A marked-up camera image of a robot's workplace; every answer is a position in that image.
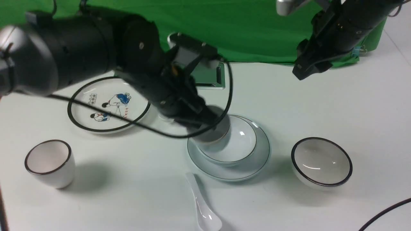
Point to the blue binder clip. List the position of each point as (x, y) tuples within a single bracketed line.
[(359, 51)]

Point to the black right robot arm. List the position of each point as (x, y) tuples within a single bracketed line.
[(337, 31)]

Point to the plain white ceramic spoon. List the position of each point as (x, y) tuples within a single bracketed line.
[(207, 220)]

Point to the white saucer plate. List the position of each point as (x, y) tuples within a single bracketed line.
[(245, 170)]

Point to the green backdrop cloth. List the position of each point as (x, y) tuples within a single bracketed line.
[(241, 30)]

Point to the illustrated black-rimmed white plate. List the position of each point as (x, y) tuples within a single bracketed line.
[(113, 95)]

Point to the white black-rimmed cup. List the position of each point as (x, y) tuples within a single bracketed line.
[(52, 163)]

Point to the white black-rimmed bowl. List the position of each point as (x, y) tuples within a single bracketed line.
[(321, 164)]

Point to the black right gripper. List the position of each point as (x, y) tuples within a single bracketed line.
[(313, 56)]

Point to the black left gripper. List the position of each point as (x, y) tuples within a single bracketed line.
[(176, 97)]

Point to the small white bowl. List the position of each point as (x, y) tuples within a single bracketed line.
[(236, 145)]

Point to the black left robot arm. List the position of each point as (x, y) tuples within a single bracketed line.
[(45, 55)]

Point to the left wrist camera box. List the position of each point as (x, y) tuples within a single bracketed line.
[(186, 53)]

